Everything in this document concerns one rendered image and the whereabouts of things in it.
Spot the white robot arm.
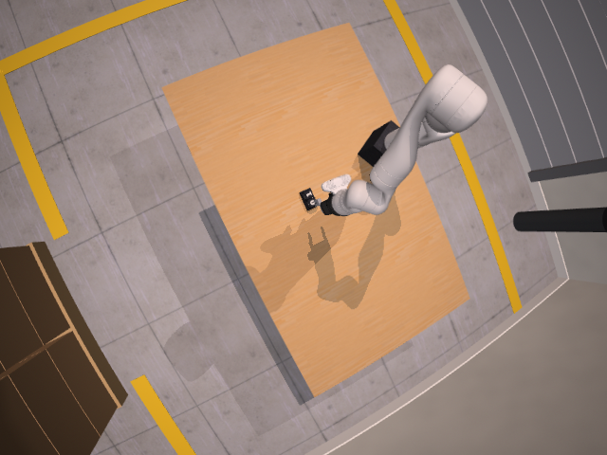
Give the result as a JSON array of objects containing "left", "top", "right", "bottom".
[{"left": 339, "top": 64, "right": 487, "bottom": 215}]

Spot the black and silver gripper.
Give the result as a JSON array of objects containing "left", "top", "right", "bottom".
[{"left": 314, "top": 174, "right": 351, "bottom": 216}]

